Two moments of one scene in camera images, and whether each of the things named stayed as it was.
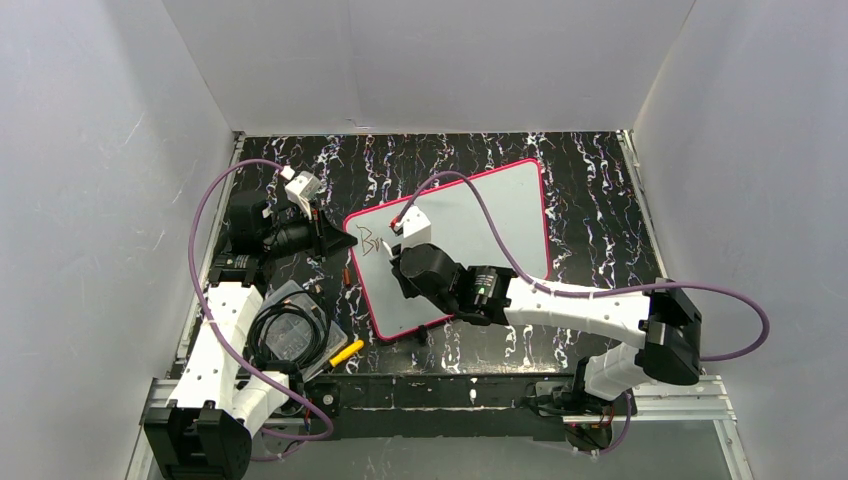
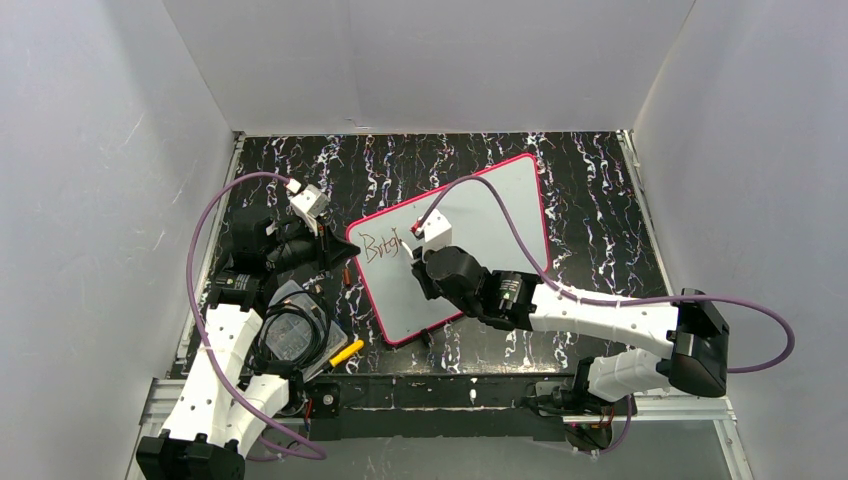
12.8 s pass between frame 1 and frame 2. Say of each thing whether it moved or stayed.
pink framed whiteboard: stayed
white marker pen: moved
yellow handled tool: stayed
